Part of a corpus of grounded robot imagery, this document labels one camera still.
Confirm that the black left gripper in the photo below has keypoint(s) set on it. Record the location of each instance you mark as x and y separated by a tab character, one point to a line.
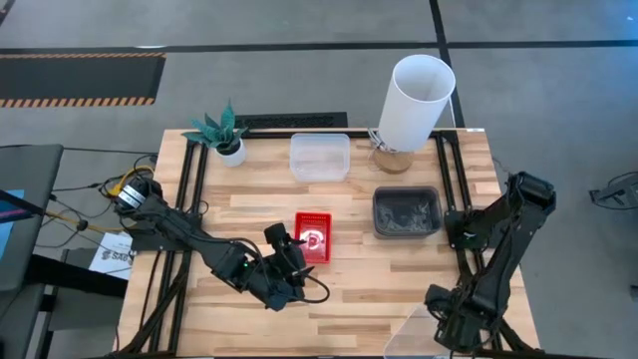
286	264

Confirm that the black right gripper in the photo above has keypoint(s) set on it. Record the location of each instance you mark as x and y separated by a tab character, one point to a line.
456	324

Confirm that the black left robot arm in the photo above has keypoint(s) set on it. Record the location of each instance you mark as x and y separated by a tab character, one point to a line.
199	239

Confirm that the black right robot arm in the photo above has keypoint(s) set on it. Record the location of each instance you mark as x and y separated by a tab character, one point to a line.
498	259

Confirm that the black floor vent grille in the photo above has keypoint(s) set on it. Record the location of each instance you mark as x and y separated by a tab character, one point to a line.
291	120

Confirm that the green plant in white pot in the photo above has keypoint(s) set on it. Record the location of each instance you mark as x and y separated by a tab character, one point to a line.
222	132

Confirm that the white printed paper sheet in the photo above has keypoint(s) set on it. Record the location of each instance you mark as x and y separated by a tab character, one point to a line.
112	259

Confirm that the white shade lamp wooden base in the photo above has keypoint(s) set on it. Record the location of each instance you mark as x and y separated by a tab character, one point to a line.
418	100

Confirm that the black panel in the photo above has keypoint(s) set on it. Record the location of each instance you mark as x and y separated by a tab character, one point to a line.
75	279

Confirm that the black bar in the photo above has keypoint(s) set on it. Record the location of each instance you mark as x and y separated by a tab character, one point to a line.
30	207

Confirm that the black hazard striped floor mat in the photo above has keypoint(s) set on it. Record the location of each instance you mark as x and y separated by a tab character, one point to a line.
75	77

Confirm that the blue display screen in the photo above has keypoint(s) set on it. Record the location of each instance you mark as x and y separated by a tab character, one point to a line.
7	212

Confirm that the black aluminium extrusion frame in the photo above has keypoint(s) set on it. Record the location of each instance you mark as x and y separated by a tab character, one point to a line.
269	133

